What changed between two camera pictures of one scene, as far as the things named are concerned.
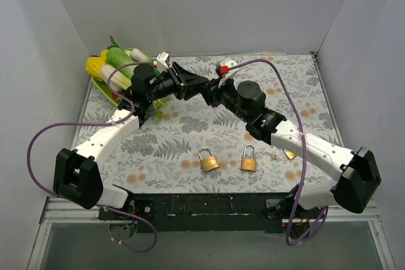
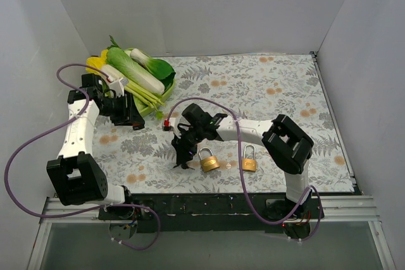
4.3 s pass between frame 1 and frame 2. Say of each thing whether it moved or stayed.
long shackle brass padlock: stayed
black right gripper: moved
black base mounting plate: stayed
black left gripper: moved
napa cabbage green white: stayed
